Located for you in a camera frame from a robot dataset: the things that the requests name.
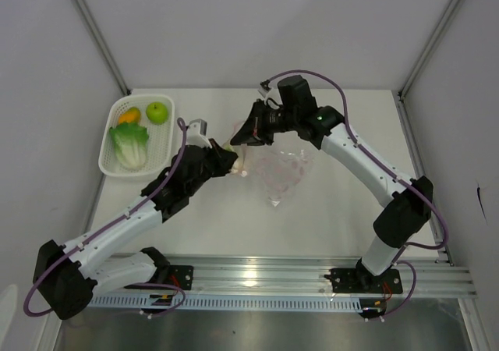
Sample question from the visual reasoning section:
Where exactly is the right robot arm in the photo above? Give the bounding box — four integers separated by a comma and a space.
230, 75, 434, 292

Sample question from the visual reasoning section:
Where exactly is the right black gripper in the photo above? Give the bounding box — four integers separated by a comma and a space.
230, 99, 299, 147

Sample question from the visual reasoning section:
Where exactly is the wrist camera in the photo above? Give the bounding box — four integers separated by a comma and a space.
257, 80, 279, 101
186, 119, 211, 148

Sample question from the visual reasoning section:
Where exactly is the slotted cable duct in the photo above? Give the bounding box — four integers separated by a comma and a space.
87, 293, 380, 314

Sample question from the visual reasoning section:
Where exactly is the orange fruit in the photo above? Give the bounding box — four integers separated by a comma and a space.
118, 107, 141, 125

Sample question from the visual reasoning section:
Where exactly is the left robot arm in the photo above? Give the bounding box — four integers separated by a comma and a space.
31, 140, 238, 320

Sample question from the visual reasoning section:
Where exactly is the aluminium mounting rail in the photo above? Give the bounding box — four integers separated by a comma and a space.
167, 255, 477, 299

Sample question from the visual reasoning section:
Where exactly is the green leafy lettuce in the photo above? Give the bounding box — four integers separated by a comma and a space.
109, 122, 149, 170

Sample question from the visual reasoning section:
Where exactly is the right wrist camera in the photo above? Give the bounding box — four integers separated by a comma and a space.
257, 80, 279, 101

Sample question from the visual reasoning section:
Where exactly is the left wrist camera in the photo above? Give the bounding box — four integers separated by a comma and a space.
186, 119, 211, 148

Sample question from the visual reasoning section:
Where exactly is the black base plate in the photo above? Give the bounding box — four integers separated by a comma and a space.
125, 265, 194, 291
324, 268, 403, 294

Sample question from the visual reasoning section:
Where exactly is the green apple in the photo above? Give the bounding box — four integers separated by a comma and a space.
146, 101, 169, 125

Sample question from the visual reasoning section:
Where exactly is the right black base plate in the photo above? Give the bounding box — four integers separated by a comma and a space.
324, 268, 403, 294

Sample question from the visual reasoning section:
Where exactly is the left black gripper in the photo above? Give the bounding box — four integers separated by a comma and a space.
186, 139, 237, 197

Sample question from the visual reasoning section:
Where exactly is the white plastic basket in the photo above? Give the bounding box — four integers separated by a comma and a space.
98, 94, 176, 179

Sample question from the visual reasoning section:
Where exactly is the clear zip top bag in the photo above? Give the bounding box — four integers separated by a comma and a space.
243, 136, 316, 207

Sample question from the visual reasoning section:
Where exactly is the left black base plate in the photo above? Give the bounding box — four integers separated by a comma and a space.
125, 265, 194, 291

